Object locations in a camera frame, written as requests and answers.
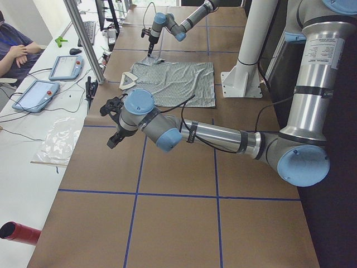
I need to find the aluminium frame post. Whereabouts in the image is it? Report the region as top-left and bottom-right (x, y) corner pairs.
(64, 0), (105, 85)

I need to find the black cable bundle device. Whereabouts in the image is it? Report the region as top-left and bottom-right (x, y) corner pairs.
(85, 76), (98, 113)

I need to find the near blue teach pendant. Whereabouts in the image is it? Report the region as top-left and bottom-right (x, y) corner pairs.
(12, 80), (60, 113)

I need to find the far blue teach pendant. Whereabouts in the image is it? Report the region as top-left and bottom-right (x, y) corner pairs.
(49, 55), (84, 81)

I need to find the black computer mouse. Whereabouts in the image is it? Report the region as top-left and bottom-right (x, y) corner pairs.
(69, 48), (82, 55)

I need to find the black keyboard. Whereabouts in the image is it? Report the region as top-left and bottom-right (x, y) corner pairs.
(83, 21), (96, 45)

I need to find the seated person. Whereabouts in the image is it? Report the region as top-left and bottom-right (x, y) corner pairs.
(1, 15), (42, 87)

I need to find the blue teach pendant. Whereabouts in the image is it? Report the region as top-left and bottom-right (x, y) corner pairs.
(49, 55), (84, 81)
(12, 80), (60, 113)

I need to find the red tube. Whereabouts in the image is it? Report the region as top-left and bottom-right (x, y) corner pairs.
(1, 222), (41, 246)

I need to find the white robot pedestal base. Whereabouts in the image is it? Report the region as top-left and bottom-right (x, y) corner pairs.
(221, 0), (278, 98)

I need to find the navy white striped polo shirt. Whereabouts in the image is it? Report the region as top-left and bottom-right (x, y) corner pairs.
(119, 56), (215, 108)

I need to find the green plastic clip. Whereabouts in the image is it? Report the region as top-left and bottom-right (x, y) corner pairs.
(55, 36), (68, 48)

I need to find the black monitor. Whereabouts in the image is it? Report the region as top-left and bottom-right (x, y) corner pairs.
(95, 0), (120, 33)

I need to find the clear plastic bag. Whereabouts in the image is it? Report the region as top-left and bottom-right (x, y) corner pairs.
(31, 116), (84, 166)

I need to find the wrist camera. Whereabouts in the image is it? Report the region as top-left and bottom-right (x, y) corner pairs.
(141, 28), (151, 38)
(99, 97), (124, 119)

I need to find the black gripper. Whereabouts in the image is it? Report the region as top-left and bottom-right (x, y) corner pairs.
(107, 124), (137, 149)
(147, 36), (157, 57)

